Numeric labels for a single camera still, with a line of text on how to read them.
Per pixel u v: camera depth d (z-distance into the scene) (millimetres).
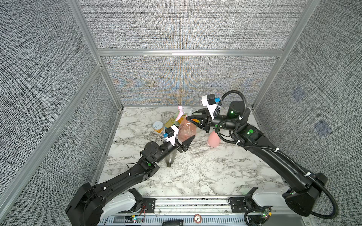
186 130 677
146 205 733
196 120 569
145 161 585
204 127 540
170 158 860
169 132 546
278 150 438
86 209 391
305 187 390
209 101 503
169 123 1054
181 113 547
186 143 631
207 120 529
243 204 716
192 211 731
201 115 575
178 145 591
